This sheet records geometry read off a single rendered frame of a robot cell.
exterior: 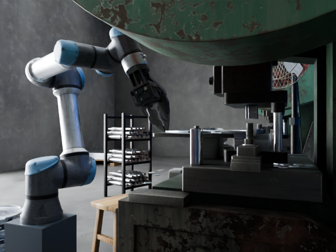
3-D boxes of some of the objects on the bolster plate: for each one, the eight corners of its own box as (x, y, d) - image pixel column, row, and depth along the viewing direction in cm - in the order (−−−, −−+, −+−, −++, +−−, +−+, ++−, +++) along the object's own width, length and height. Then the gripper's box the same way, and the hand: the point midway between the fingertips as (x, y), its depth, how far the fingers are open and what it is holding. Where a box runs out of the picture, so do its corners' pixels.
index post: (189, 164, 72) (189, 125, 72) (192, 163, 75) (192, 125, 75) (200, 165, 71) (200, 125, 71) (203, 163, 74) (203, 125, 74)
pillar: (273, 151, 74) (273, 96, 74) (273, 151, 76) (273, 97, 76) (282, 152, 73) (282, 96, 73) (282, 151, 75) (282, 97, 75)
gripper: (118, 74, 88) (145, 139, 85) (143, 60, 85) (172, 125, 82) (131, 79, 96) (156, 137, 93) (154, 65, 93) (181, 125, 90)
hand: (165, 128), depth 90 cm, fingers closed
